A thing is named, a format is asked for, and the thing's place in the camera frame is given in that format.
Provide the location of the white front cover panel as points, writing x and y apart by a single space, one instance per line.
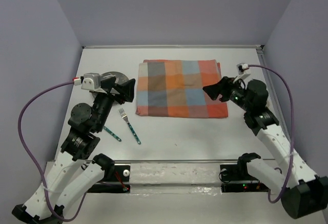
180 192

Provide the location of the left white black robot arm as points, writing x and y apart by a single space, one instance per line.
59 189

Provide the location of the spoon with teal handle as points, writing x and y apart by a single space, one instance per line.
112 134

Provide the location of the orange grey checkered cloth napkin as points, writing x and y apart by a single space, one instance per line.
174 88

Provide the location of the fork with teal handle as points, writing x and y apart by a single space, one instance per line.
125 118

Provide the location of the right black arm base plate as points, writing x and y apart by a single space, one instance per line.
233 181

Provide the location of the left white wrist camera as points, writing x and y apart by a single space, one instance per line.
89 81

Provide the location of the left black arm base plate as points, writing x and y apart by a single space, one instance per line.
116 182

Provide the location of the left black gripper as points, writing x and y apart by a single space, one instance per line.
126 89

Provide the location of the aluminium table edge rail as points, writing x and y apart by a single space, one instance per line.
174 47

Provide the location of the dark round deer plate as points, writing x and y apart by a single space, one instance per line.
113 86

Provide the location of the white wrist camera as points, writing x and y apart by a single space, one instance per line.
89 81
243 72

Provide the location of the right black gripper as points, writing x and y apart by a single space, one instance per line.
222 87

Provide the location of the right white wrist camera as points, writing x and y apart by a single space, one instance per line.
243 72

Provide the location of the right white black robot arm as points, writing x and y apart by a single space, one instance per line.
300 189

